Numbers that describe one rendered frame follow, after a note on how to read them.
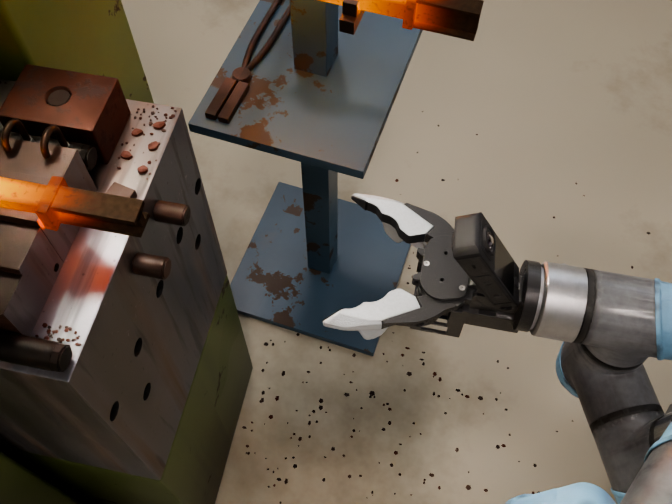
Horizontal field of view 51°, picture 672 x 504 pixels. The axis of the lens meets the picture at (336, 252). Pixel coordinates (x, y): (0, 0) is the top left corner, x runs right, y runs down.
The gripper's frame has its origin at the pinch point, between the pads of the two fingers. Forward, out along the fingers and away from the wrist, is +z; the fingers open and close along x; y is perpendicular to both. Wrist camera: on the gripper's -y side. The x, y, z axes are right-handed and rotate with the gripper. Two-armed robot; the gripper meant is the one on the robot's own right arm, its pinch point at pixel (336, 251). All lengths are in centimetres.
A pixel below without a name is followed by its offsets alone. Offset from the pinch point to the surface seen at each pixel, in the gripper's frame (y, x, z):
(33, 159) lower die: 0.6, 5.3, 34.8
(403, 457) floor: 100, 8, -14
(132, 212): -1.4, -0.3, 20.9
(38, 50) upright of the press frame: 5, 25, 45
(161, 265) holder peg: 11.5, 0.7, 21.1
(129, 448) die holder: 33.9, -15.9, 25.0
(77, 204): -1.4, -0.5, 26.7
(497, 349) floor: 100, 38, -32
